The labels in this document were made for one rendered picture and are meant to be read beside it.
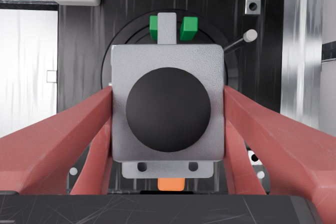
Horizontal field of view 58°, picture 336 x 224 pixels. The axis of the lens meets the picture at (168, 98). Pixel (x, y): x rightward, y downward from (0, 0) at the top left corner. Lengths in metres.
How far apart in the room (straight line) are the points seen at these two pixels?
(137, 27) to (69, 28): 0.07
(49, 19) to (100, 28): 0.09
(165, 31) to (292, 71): 0.22
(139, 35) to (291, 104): 0.18
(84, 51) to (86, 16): 0.04
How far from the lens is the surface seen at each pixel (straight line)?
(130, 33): 0.31
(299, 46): 0.38
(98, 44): 0.33
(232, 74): 0.31
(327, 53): 0.42
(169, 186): 0.23
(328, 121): 0.50
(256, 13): 0.34
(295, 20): 0.37
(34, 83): 0.41
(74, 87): 0.33
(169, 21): 0.16
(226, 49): 0.30
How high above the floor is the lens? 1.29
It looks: 88 degrees down
